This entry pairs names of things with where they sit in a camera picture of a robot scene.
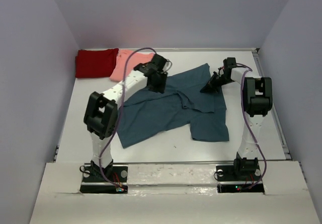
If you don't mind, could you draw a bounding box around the folded red t-shirt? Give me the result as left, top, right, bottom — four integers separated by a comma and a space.
75, 48, 119, 79

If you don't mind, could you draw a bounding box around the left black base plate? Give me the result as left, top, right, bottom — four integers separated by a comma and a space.
79, 164, 128, 194

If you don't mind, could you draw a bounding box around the blue t-shirt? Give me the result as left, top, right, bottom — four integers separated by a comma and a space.
118, 64, 229, 148

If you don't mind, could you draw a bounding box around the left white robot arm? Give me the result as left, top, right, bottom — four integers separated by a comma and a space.
84, 54, 172, 185

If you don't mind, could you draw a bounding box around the pink t-shirt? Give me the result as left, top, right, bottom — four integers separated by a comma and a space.
109, 49, 154, 83

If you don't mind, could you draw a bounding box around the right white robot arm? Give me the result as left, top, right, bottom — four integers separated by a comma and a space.
200, 57, 273, 184

